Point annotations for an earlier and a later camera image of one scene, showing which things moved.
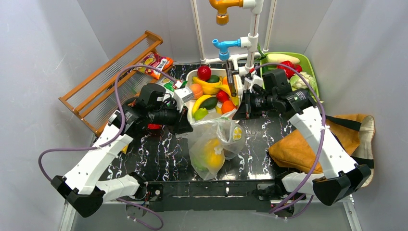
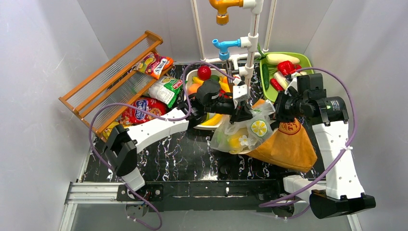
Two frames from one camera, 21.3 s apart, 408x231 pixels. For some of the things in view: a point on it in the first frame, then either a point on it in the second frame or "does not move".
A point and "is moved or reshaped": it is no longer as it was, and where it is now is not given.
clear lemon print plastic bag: [212, 140] to [246, 133]
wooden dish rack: [94, 98] does not move
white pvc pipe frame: [243, 63] does not move
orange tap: [222, 6] does not move
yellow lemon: [214, 153] to [235, 146]
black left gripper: [180, 118] to [240, 111]
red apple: [204, 72] does not move
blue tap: [223, 46] does not move
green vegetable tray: [265, 66] does not move
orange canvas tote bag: [356, 133] is moved or reshaped
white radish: [279, 58] does not move
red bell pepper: [288, 71] does not move
